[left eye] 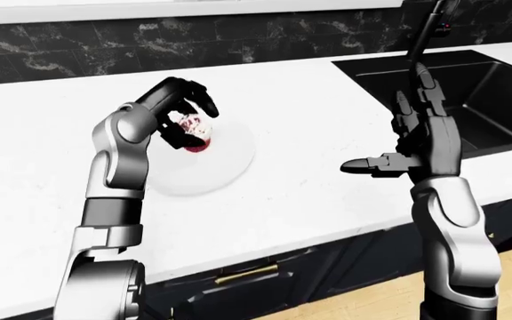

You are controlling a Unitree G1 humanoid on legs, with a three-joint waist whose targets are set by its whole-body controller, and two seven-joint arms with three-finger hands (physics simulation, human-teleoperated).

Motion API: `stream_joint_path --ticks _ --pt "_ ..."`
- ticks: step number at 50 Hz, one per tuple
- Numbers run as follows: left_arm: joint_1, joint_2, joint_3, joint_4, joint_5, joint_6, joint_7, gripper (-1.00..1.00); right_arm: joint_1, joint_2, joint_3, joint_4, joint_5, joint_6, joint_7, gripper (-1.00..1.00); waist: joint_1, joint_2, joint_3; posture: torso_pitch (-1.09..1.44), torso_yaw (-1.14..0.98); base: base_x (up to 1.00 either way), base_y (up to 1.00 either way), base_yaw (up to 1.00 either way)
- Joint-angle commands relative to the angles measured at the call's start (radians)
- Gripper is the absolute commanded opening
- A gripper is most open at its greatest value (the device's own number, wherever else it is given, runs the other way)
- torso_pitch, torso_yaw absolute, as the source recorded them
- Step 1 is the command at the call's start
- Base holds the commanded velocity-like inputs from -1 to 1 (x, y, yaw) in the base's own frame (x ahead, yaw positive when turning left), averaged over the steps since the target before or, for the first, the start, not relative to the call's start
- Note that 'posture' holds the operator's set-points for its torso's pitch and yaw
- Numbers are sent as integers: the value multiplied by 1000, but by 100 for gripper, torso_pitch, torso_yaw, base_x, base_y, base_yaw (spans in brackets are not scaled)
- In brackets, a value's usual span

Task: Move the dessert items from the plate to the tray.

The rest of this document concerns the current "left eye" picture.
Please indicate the dark cabinet drawer front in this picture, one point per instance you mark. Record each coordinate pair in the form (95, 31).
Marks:
(256, 273)

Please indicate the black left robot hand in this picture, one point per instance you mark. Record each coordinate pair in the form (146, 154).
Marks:
(167, 95)

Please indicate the black kitchen faucet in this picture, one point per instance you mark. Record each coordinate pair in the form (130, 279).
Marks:
(429, 33)

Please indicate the white round plate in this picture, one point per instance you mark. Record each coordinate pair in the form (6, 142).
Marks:
(220, 160)

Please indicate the white red frosted cupcake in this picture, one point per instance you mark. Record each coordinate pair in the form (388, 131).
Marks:
(195, 128)

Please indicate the black kitchen sink basin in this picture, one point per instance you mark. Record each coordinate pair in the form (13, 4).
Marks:
(474, 96)

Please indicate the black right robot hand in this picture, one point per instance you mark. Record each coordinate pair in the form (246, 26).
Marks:
(440, 140)

